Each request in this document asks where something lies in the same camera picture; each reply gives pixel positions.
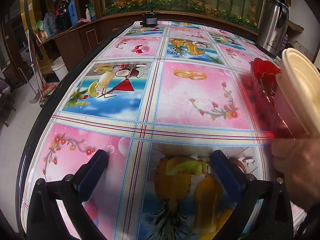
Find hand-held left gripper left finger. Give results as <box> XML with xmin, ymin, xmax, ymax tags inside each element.
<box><xmin>26</xmin><ymin>149</ymin><xmax>110</xmax><ymax>240</ymax></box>

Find broom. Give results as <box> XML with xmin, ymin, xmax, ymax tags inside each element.
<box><xmin>27</xmin><ymin>29</ymin><xmax>57</xmax><ymax>105</ymax></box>

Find small black device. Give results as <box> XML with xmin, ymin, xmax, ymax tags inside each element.
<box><xmin>141</xmin><ymin>12</ymin><xmax>158</xmax><ymax>27</ymax></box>

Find dark chair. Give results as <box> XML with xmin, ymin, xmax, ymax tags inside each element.
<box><xmin>0</xmin><ymin>79</ymin><xmax>15</xmax><ymax>128</ymax></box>

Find beige bowl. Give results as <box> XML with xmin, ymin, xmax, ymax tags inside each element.
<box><xmin>274</xmin><ymin>47</ymin><xmax>320</xmax><ymax>140</ymax></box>

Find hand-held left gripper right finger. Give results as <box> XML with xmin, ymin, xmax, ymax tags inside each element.
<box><xmin>210</xmin><ymin>149</ymin><xmax>294</xmax><ymax>240</ymax></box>

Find grey-blue kettle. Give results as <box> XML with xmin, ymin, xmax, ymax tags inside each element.
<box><xmin>44</xmin><ymin>12</ymin><xmax>58</xmax><ymax>35</ymax></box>

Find red translucent plate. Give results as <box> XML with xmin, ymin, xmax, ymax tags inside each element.
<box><xmin>250</xmin><ymin>57</ymin><xmax>300</xmax><ymax>139</ymax></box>

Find black pot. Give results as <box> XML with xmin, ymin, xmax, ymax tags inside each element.
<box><xmin>55</xmin><ymin>2</ymin><xmax>72</xmax><ymax>30</ymax></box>

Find person's right hand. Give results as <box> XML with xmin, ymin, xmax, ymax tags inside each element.
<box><xmin>271</xmin><ymin>139</ymin><xmax>320</xmax><ymax>240</ymax></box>

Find printed fruit tablecloth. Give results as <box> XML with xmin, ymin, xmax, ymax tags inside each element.
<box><xmin>17</xmin><ymin>20</ymin><xmax>308</xmax><ymax>240</ymax></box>

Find white bucket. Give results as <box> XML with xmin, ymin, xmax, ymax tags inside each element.
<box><xmin>51</xmin><ymin>56</ymin><xmax>69</xmax><ymax>82</ymax></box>

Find stainless steel thermos jug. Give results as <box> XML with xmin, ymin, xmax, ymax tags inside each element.
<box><xmin>255</xmin><ymin>0</ymin><xmax>290</xmax><ymax>58</ymax></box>

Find blue plastic jug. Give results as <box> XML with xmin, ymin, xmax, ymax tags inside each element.
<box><xmin>67</xmin><ymin>0</ymin><xmax>80</xmax><ymax>27</ymax></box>

